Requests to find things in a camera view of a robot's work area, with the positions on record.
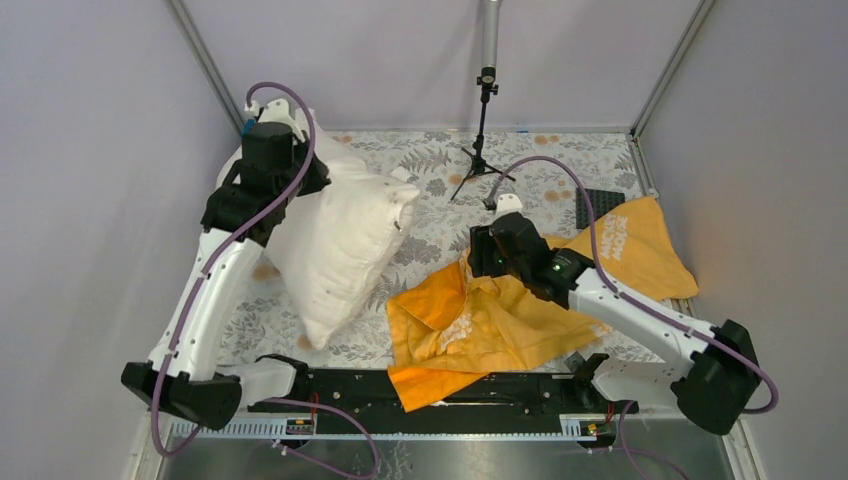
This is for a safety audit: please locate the dark grey building plate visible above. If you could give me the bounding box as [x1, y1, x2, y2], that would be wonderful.
[575, 189, 626, 230]

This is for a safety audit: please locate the white slotted cable duct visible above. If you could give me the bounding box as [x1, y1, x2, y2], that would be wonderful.
[197, 414, 598, 443]

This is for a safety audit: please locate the purple cable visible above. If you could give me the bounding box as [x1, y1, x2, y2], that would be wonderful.
[149, 82, 383, 480]
[486, 154, 780, 416]

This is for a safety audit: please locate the white pillow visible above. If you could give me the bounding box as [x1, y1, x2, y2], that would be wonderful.
[265, 127, 421, 349]

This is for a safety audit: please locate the orange pillowcase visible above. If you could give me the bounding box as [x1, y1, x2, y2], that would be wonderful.
[386, 197, 698, 412]

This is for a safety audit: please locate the floral tablecloth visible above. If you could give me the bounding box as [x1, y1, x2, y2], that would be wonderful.
[218, 131, 654, 372]

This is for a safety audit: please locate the black tripod stand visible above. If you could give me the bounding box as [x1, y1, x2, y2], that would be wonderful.
[450, 65, 515, 202]

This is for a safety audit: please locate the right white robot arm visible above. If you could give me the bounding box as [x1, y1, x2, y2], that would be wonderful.
[468, 212, 762, 435]

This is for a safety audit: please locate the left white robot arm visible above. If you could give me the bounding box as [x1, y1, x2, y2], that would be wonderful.
[121, 122, 330, 430]

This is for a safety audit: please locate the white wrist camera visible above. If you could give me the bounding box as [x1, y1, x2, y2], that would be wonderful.
[484, 193, 523, 219]
[244, 98, 307, 142]

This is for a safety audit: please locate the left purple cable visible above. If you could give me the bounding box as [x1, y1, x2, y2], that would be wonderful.
[149, 82, 383, 480]

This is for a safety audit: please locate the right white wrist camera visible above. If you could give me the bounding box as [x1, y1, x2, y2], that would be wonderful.
[484, 193, 523, 219]

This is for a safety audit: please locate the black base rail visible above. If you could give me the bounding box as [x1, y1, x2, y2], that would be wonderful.
[248, 369, 627, 426]

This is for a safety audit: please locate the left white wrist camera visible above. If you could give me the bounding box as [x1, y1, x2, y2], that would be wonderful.
[244, 98, 307, 142]

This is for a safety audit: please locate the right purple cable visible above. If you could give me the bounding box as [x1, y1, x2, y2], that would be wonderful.
[486, 154, 780, 416]

